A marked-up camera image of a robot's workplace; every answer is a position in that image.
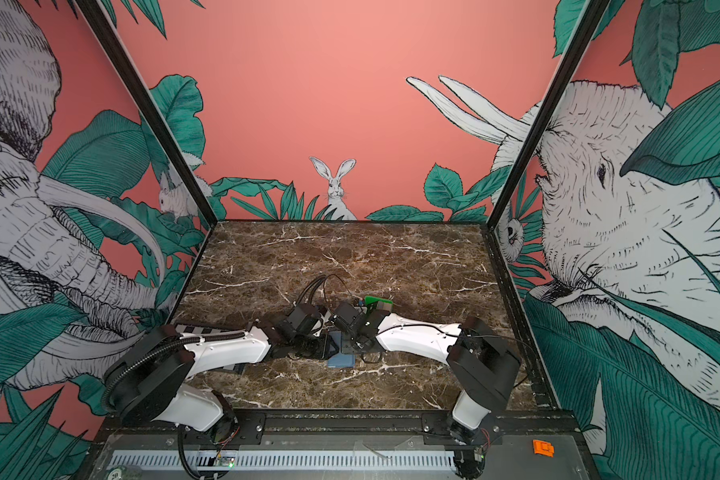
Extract blue leather card holder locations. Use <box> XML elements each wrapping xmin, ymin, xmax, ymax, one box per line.
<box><xmin>326</xmin><ymin>330</ymin><xmax>356</xmax><ymax>369</ymax></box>

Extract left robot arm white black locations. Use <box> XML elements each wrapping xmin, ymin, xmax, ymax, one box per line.
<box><xmin>100</xmin><ymin>303</ymin><xmax>335</xmax><ymax>443</ymax></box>

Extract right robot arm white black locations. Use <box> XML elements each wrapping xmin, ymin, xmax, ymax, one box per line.
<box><xmin>330</xmin><ymin>301</ymin><xmax>522</xmax><ymax>444</ymax></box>

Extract gold credit card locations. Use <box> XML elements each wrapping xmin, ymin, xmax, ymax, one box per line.
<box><xmin>376</xmin><ymin>301</ymin><xmax>393</xmax><ymax>312</ymax></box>

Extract checkerboard calibration board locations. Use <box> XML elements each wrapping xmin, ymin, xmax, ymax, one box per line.
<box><xmin>176</xmin><ymin>324</ymin><xmax>249</xmax><ymax>378</ymax></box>

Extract orange connector clip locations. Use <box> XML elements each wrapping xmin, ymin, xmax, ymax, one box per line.
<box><xmin>532</xmin><ymin>439</ymin><xmax>555</xmax><ymax>458</ymax></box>

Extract black front mounting rail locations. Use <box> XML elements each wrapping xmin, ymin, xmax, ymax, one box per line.
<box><xmin>94</xmin><ymin>407</ymin><xmax>585</xmax><ymax>450</ymax></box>

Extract white slotted cable duct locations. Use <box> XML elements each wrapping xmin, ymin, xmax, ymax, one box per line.
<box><xmin>107</xmin><ymin>449</ymin><xmax>457</xmax><ymax>472</ymax></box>

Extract left black frame post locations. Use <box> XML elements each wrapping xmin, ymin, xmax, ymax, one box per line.
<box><xmin>75</xmin><ymin>0</ymin><xmax>218</xmax><ymax>229</ymax></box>

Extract black frame post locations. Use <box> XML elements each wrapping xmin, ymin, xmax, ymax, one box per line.
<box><xmin>487</xmin><ymin>0</ymin><xmax>609</xmax><ymax>232</ymax></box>
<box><xmin>75</xmin><ymin>0</ymin><xmax>218</xmax><ymax>229</ymax></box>

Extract right black frame post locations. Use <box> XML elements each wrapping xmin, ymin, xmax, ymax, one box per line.
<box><xmin>487</xmin><ymin>0</ymin><xmax>609</xmax><ymax>232</ymax></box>

